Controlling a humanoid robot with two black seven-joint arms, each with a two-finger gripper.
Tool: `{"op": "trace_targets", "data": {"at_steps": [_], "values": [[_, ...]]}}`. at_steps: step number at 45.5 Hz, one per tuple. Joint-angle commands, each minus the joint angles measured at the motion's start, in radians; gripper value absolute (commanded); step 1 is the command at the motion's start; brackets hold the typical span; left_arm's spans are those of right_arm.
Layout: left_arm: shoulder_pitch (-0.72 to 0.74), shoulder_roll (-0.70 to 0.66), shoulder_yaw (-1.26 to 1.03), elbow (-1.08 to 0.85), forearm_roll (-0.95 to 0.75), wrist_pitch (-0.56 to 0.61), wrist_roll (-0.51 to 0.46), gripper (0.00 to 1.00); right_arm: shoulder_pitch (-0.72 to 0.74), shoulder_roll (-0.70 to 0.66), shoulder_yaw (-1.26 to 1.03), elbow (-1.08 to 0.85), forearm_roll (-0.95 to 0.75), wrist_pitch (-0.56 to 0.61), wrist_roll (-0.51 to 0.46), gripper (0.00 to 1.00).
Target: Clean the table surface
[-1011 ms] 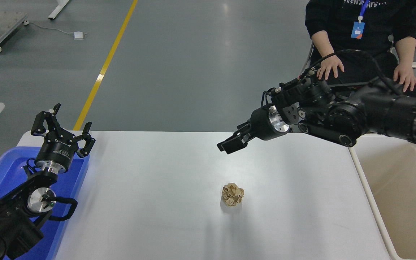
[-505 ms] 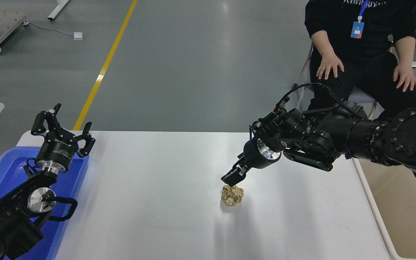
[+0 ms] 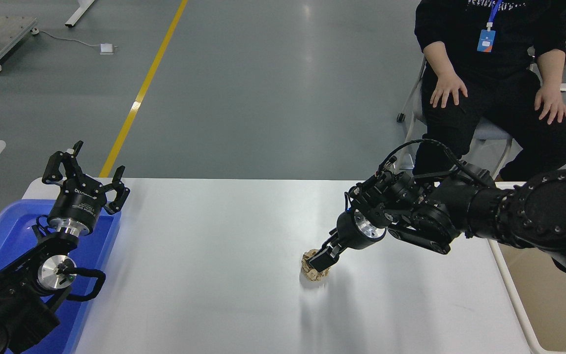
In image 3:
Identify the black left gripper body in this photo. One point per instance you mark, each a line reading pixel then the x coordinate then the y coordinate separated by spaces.
pixel 79 204

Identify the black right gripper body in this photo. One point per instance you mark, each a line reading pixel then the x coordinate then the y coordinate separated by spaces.
pixel 348 233

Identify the tan paper ball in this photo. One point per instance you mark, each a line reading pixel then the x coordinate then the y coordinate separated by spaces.
pixel 320 275

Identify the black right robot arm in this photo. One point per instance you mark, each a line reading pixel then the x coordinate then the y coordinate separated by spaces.
pixel 548 206

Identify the person's right forearm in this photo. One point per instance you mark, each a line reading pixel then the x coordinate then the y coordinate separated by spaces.
pixel 439 59

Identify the person's left forearm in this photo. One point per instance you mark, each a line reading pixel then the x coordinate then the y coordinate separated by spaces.
pixel 551 69

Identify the person's right hand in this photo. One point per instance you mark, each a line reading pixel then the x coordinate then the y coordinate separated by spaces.
pixel 449 89

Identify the person's left hand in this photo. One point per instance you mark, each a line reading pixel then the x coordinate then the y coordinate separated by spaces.
pixel 551 103

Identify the blue plastic tray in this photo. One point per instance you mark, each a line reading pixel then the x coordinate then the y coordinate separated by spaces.
pixel 8 231

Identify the white power adapter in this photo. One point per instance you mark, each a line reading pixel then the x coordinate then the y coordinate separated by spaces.
pixel 107 48

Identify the grey wheeled metal platform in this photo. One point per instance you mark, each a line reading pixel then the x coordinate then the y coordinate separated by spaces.
pixel 3 34

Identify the white table leg foot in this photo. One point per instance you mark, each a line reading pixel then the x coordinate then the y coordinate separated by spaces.
pixel 79 12

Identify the grey office chair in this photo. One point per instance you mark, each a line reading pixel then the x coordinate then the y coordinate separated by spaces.
pixel 492 132

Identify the large pale plastic bin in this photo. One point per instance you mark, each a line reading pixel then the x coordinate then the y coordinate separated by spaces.
pixel 548 314

